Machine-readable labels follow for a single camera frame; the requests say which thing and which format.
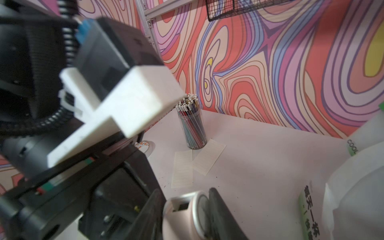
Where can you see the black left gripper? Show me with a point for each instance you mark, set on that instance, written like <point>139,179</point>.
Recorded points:
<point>102,189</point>

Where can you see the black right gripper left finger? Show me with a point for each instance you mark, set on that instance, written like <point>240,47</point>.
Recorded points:
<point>148,224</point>

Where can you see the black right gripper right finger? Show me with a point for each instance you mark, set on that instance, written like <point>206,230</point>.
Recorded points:
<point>223,225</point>

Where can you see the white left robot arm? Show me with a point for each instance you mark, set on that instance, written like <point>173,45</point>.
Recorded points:
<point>33,53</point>

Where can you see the cream lined receipt paper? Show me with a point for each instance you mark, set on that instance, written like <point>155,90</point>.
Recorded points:
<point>207,157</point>
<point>182,170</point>

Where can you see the clear cup of pencils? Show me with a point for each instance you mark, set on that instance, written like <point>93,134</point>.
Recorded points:
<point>189,113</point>

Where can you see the green white paper bag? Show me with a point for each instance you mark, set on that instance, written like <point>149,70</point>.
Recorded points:
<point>345,199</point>

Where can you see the black wire basket back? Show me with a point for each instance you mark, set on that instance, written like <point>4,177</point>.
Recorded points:
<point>220,9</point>

